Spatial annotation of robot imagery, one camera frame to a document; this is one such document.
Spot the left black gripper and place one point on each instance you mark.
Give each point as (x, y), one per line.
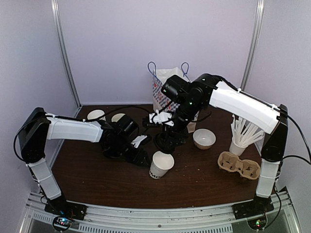
(137, 158)

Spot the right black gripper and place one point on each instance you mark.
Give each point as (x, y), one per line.
(173, 132)

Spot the white paper coffee cup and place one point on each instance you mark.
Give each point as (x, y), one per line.
(161, 164)

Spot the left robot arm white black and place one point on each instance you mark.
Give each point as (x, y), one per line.
(40, 126)

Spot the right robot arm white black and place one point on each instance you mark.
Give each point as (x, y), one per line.
(216, 91)

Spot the checkered paper takeout bag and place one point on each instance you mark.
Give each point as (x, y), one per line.
(174, 94)

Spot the stack of black cup lids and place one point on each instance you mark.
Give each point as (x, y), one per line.
(111, 152)

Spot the white ceramic bowl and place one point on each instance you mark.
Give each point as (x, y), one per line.
(204, 139)

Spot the cream ceramic mug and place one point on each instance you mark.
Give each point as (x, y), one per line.
(117, 117)

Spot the stack of white paper cups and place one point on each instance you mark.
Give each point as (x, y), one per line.
(95, 114)

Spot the white cup holding straws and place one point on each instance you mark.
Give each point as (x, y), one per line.
(235, 149)

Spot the bundle of white wrapped straws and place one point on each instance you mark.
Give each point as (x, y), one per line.
(245, 133)

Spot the brown cardboard cup carrier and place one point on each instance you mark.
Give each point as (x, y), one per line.
(247, 169)

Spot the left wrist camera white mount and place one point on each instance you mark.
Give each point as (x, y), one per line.
(138, 140)

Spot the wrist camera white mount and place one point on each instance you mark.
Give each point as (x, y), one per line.
(158, 118)
(138, 140)

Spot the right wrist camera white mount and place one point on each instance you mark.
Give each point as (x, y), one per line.
(158, 118)

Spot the aluminium front rail frame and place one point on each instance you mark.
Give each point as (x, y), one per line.
(209, 219)

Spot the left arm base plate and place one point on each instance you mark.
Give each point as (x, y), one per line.
(68, 209)

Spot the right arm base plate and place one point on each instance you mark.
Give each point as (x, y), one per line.
(250, 209)

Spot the right aluminium corner post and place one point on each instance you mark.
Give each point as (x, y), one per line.
(254, 42)

